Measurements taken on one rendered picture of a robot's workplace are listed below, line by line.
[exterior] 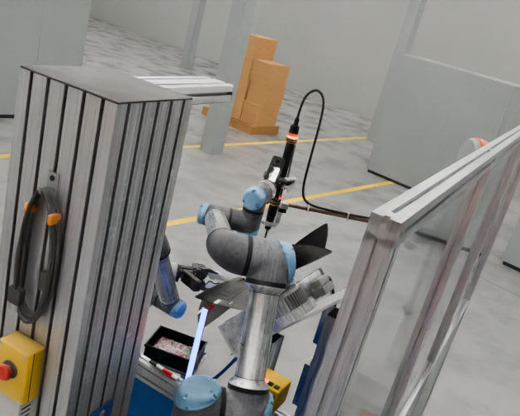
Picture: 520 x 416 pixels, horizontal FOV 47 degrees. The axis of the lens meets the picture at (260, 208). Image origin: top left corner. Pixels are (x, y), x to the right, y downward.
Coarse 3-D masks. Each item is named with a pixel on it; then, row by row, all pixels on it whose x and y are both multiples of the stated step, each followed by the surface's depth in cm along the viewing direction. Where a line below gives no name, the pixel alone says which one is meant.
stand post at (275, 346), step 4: (272, 336) 260; (276, 336) 260; (280, 336) 261; (272, 340) 257; (276, 340) 257; (280, 340) 262; (272, 344) 255; (276, 344) 259; (272, 348) 257; (276, 348) 261; (272, 352) 259; (276, 352) 264; (272, 356) 261; (276, 356) 265; (268, 360) 258; (272, 360) 263; (268, 364) 261; (272, 364) 266
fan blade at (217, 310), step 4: (200, 304) 266; (204, 304) 263; (208, 304) 260; (212, 304) 258; (200, 308) 263; (212, 308) 256; (216, 308) 254; (220, 308) 253; (224, 308) 252; (228, 308) 251; (208, 312) 256; (212, 312) 254; (216, 312) 253; (220, 312) 252; (224, 312) 251; (200, 316) 258; (208, 316) 254; (212, 316) 253; (216, 316) 252; (208, 320) 253; (212, 320) 251
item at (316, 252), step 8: (296, 248) 227; (304, 248) 227; (312, 248) 227; (320, 248) 228; (296, 256) 233; (304, 256) 233; (312, 256) 233; (320, 256) 233; (296, 264) 239; (304, 264) 238
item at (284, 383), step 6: (270, 372) 206; (276, 372) 207; (270, 378) 203; (276, 378) 204; (282, 378) 205; (276, 384) 201; (282, 384) 202; (288, 384) 203; (270, 390) 198; (276, 390) 198; (282, 390) 199; (276, 396) 198; (282, 396) 202; (276, 402) 198; (282, 402) 205; (276, 408) 200
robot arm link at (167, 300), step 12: (168, 252) 207; (168, 264) 211; (156, 276) 213; (168, 276) 214; (156, 288) 221; (168, 288) 218; (156, 300) 230; (168, 300) 223; (180, 300) 228; (168, 312) 227; (180, 312) 228
